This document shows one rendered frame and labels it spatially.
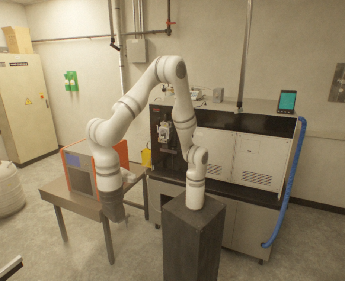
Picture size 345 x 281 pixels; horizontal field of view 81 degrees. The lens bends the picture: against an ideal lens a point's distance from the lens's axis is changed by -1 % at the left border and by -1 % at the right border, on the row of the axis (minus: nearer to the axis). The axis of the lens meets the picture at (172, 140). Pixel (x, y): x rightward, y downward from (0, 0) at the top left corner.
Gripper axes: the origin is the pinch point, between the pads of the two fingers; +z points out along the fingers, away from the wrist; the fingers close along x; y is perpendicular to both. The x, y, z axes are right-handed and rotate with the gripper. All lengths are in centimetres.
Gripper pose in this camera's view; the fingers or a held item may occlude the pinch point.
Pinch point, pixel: (122, 225)
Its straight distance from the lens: 78.2
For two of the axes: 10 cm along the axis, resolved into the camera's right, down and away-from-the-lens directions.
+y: -6.7, 2.6, -6.9
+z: 0.0, 9.3, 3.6
